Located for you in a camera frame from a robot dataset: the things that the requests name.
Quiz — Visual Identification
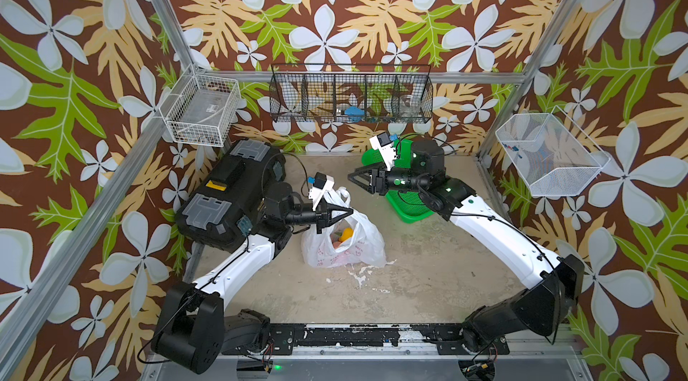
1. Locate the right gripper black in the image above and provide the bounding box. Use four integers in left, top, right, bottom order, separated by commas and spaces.
349, 163, 432, 199

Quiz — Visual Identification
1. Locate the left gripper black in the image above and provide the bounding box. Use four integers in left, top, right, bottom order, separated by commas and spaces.
281, 198, 350, 236

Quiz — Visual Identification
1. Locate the yellow peach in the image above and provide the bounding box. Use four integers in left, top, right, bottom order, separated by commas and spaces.
339, 228, 354, 242

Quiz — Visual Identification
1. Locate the white plastic bag red print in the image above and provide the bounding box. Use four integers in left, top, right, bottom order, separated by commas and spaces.
301, 210, 387, 268

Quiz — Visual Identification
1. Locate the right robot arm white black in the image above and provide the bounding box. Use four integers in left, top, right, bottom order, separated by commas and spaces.
348, 132, 584, 353

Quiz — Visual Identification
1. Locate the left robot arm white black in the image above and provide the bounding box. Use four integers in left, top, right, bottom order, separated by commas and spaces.
147, 182, 354, 374

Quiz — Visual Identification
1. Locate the green plastic basket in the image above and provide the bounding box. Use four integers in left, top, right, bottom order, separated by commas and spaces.
361, 139, 434, 223

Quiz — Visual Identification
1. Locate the blue object in basket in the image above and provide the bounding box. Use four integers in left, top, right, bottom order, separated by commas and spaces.
344, 106, 365, 122

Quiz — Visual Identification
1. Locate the black toolbox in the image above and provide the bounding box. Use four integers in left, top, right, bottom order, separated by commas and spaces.
175, 139, 286, 252

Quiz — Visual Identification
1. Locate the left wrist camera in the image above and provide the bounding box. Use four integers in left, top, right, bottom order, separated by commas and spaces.
307, 172, 334, 211

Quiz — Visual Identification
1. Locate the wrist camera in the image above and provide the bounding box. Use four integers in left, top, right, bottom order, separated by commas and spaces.
307, 172, 334, 211
369, 131, 399, 171

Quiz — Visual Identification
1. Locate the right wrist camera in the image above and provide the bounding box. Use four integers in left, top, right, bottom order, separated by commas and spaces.
369, 131, 399, 171

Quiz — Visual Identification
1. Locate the black wire basket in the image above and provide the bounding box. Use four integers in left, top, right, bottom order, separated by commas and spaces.
268, 63, 434, 124

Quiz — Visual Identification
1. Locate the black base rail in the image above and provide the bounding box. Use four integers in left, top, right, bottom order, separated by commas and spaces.
262, 323, 485, 356

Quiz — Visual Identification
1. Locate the white wire basket left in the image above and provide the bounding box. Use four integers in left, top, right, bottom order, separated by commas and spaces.
161, 66, 241, 148

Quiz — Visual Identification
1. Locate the white wire basket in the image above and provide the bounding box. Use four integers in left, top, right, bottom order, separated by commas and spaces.
496, 106, 611, 198
161, 66, 241, 148

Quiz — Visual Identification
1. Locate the white wire basket right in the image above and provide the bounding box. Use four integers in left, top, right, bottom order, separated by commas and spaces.
496, 106, 611, 198

